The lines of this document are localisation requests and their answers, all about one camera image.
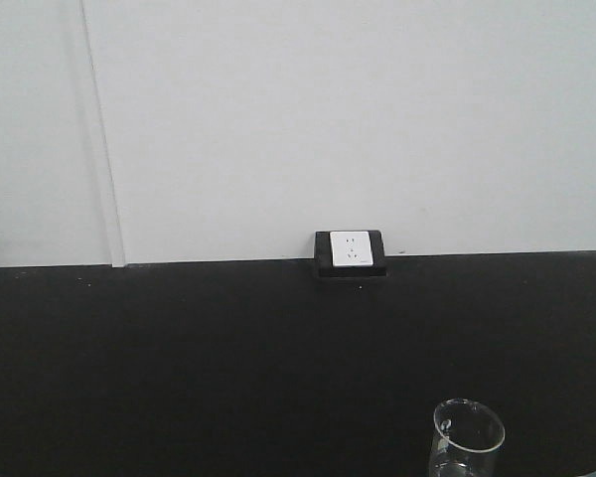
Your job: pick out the white socket on black base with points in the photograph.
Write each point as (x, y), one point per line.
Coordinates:
(349, 255)

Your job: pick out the clear glass beaker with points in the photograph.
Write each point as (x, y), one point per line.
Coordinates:
(467, 439)

